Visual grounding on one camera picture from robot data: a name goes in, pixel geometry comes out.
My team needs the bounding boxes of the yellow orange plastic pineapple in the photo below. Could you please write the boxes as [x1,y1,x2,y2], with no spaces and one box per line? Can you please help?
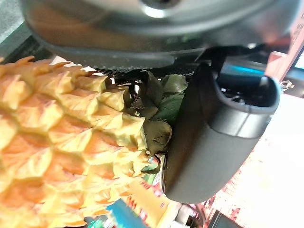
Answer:
[0,56,159,228]

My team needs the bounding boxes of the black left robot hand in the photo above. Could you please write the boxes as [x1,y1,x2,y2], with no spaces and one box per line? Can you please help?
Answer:
[20,0,304,204]

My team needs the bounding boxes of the red printed box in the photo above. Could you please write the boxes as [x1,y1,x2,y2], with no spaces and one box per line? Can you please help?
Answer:
[265,16,304,81]

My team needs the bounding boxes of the green artificial leaves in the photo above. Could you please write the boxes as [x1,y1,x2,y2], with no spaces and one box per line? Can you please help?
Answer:
[114,70,188,174]

